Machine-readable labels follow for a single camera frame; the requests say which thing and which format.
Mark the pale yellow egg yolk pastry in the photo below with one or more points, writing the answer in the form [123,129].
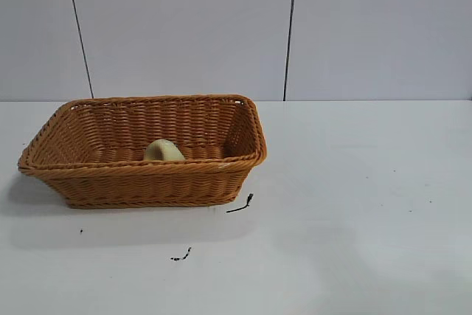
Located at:
[162,152]

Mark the brown woven wicker basket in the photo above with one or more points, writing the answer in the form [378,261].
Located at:
[147,182]

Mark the straight black thread scrap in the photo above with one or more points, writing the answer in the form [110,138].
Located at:
[249,200]

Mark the dotted black thread scrap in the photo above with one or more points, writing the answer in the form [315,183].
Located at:
[179,258]

